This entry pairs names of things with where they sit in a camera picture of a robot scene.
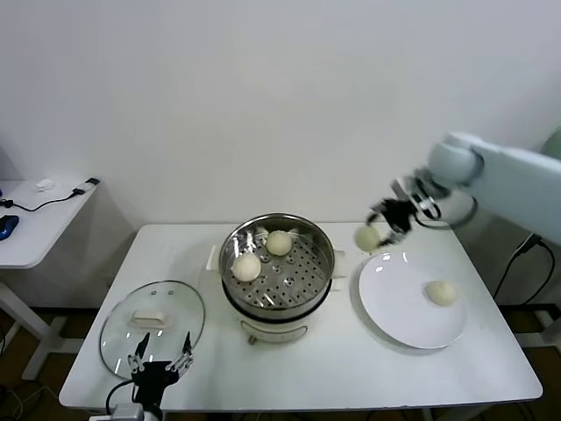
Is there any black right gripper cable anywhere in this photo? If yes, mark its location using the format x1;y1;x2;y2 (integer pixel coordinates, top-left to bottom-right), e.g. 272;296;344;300
414;192;479;230

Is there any glass pot lid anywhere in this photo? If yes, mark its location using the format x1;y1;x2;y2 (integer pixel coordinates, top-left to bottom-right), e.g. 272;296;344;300
99;280;207;382

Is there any stainless steel steamer basket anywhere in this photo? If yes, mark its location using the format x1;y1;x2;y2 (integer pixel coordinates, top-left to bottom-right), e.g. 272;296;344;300
219;212;337;311

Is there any pale green appliance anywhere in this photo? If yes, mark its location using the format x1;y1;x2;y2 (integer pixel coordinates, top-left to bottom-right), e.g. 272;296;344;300
541;126;561;159

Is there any white steamed baozi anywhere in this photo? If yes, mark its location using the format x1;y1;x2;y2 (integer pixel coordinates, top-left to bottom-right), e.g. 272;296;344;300
266;229;293;257
353;225;382;253
231;254;263;282
424;280;461;307

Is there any white side desk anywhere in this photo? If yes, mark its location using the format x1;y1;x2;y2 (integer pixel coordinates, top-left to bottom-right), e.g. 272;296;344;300
0;178;103;381

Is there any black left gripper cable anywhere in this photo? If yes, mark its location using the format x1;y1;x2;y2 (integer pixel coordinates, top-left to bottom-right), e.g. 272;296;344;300
104;379;138;416

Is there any blue computer mouse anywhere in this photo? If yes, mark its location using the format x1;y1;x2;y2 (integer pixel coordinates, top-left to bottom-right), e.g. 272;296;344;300
0;213;22;241

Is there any black power cable with adapter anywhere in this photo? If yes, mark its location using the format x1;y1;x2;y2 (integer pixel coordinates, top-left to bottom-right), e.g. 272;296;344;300
494;234;557;306

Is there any black desk cable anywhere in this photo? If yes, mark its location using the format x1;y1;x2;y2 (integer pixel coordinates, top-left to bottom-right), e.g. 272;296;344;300
0;187;87;212

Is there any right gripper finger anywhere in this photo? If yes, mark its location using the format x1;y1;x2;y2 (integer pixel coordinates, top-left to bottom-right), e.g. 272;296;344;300
377;227;408;249
366;199;388;225

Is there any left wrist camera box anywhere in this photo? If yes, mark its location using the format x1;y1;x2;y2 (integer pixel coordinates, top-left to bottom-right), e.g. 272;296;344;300
108;402;146;421

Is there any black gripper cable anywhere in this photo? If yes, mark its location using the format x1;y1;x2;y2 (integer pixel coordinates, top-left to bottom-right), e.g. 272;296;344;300
104;379;138;416
414;192;479;230

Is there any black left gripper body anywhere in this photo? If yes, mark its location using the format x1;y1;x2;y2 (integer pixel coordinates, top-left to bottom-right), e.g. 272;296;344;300
130;361;181;410

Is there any white round plate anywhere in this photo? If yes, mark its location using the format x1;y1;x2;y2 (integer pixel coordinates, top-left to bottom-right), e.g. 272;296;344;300
358;252;467;351

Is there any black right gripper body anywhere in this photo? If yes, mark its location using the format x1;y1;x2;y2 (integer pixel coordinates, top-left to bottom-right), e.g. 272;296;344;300
380;198;418;233

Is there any white electric cooker pot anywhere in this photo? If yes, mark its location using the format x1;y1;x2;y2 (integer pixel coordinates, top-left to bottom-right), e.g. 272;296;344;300
206;244;350;346

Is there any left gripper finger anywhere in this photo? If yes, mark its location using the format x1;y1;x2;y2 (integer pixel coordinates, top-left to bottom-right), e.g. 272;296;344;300
126;332;151;375
168;331;195;376

